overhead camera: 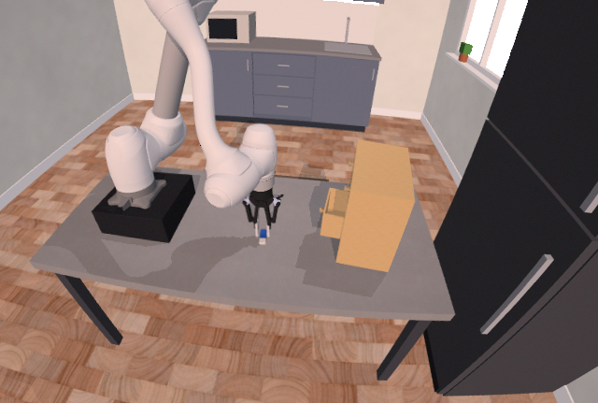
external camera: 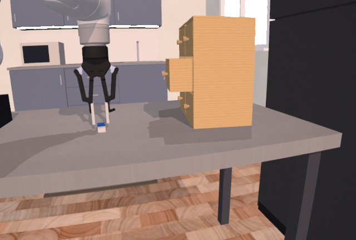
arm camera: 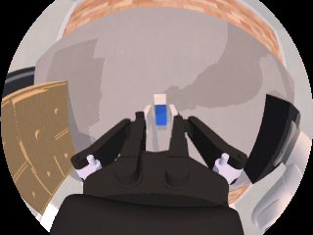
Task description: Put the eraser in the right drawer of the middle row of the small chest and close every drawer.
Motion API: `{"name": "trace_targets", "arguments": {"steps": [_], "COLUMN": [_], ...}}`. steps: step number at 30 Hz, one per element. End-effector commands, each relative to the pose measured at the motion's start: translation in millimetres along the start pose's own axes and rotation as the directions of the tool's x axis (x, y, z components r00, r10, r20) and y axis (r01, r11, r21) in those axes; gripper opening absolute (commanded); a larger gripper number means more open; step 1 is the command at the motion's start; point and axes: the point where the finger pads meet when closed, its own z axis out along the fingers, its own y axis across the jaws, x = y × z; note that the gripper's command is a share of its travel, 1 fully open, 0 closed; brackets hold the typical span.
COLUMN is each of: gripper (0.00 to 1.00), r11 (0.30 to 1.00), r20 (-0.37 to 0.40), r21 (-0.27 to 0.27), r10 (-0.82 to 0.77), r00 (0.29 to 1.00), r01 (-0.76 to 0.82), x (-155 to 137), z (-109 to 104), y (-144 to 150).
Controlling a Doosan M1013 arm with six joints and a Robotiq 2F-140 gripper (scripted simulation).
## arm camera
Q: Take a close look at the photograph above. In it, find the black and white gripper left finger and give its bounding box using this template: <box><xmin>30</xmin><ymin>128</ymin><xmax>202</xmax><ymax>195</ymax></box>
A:
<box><xmin>70</xmin><ymin>105</ymin><xmax>152</xmax><ymax>186</ymax></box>

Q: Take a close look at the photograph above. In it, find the white eraser with blue sleeve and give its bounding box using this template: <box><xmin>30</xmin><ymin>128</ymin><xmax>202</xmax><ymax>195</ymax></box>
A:
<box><xmin>155</xmin><ymin>94</ymin><xmax>166</xmax><ymax>125</ymax></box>

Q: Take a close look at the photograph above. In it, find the wooden drawer with knob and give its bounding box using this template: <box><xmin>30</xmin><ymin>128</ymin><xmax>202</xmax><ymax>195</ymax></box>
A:
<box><xmin>54</xmin><ymin>131</ymin><xmax>74</xmax><ymax>176</ymax></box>
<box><xmin>11</xmin><ymin>90</ymin><xmax>60</xmax><ymax>174</ymax></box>
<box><xmin>41</xmin><ymin>84</ymin><xmax>68</xmax><ymax>136</ymax></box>
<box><xmin>28</xmin><ymin>159</ymin><xmax>64</xmax><ymax>194</ymax></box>
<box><xmin>14</xmin><ymin>165</ymin><xmax>50</xmax><ymax>212</ymax></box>
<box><xmin>0</xmin><ymin>101</ymin><xmax>25</xmax><ymax>178</ymax></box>

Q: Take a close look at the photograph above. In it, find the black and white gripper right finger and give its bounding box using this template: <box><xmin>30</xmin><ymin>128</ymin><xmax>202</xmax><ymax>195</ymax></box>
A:
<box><xmin>165</xmin><ymin>105</ymin><xmax>248</xmax><ymax>187</ymax></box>

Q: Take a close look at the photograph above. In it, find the small wooden chest of drawers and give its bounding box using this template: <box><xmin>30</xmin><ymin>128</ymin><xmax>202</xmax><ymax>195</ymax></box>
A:
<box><xmin>1</xmin><ymin>81</ymin><xmax>74</xmax><ymax>215</ymax></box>

